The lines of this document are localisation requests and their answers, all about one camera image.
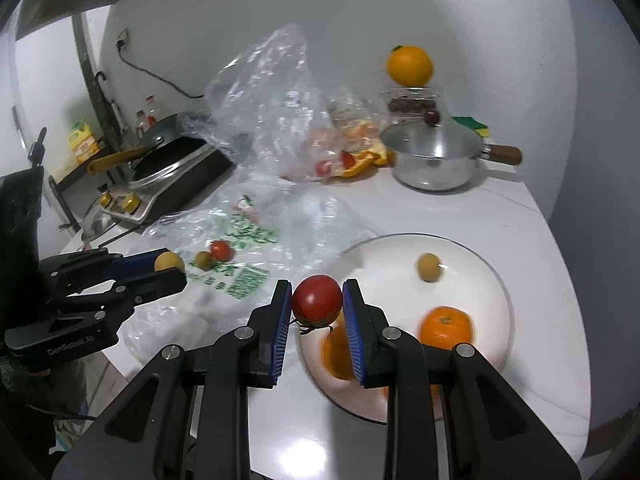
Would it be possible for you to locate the clear plastic bag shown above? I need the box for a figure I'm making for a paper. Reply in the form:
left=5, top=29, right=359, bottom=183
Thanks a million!
left=180, top=22, right=396, bottom=183

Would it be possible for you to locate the induction cooker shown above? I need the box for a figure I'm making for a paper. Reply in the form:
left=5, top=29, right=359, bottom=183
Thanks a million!
left=97, top=135, right=236, bottom=223

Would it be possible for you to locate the green and yellow sponge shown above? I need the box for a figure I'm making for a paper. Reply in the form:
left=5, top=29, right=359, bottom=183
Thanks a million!
left=452, top=116, right=493, bottom=138

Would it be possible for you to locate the clear box of dark fruit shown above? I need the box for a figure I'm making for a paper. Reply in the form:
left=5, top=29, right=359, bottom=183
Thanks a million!
left=382, top=85, right=443, bottom=126

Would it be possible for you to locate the grey metal door frame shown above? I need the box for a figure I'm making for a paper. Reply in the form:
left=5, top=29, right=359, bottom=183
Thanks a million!
left=72, top=10, right=128, bottom=181

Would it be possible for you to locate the yellow oil bottle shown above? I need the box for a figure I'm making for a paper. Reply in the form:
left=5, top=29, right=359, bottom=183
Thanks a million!
left=67, top=119, right=101, bottom=165

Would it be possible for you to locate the steel pot with wooden handle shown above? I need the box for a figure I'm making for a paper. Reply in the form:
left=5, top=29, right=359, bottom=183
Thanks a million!
left=392, top=142, right=523, bottom=192

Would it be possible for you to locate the black frying pan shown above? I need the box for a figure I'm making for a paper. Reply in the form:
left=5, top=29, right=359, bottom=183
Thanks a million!
left=86, top=112, right=211, bottom=181

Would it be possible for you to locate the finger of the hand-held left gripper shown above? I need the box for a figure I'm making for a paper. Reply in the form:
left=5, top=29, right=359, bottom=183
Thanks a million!
left=47, top=267, right=188, bottom=317
left=39, top=247, right=171, bottom=293

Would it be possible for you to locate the dark cloth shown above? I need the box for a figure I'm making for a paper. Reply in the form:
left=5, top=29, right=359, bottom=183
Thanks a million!
left=0, top=170, right=46, bottom=291

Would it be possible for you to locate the orange mandarin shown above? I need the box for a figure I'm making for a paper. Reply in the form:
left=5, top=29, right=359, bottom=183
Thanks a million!
left=320, top=325, right=358, bottom=381
left=419, top=306, right=475, bottom=356

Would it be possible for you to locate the white plate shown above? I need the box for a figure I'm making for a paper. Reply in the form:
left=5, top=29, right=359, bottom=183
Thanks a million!
left=295, top=232, right=516, bottom=423

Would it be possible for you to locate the black ribbed rod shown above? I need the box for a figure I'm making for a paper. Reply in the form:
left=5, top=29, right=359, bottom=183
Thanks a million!
left=29, top=127, right=47, bottom=168

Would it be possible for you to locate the printed plastic bag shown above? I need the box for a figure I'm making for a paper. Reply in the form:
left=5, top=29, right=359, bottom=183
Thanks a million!
left=122, top=180, right=381, bottom=361

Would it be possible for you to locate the glass pan lid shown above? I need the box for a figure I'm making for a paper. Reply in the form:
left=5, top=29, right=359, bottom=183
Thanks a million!
left=80, top=195, right=123, bottom=241

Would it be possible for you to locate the large orange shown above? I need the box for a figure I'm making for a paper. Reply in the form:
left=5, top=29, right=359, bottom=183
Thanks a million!
left=387, top=45, right=434, bottom=87

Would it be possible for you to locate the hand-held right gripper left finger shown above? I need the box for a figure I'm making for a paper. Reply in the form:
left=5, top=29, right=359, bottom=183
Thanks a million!
left=52, top=280, right=294, bottom=480

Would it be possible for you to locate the orange peel pile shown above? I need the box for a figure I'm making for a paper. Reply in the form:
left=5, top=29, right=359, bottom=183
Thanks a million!
left=335, top=120, right=391, bottom=179

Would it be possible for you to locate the person's left forearm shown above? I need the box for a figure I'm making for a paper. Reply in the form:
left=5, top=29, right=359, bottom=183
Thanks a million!
left=0, top=355, right=88, bottom=456

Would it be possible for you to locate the black umbrella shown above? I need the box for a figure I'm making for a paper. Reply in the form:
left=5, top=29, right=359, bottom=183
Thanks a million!
left=95, top=72, right=123, bottom=136

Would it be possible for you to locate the steel pot lid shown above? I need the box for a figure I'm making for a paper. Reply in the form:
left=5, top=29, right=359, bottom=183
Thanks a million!
left=381, top=109, right=482, bottom=161

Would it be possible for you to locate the black power cable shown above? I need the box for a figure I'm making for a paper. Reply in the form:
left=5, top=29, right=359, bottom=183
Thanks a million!
left=117, top=42, right=206, bottom=99

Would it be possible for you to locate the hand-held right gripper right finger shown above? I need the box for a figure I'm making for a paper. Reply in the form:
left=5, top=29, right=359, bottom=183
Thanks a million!
left=341, top=279, right=584, bottom=480

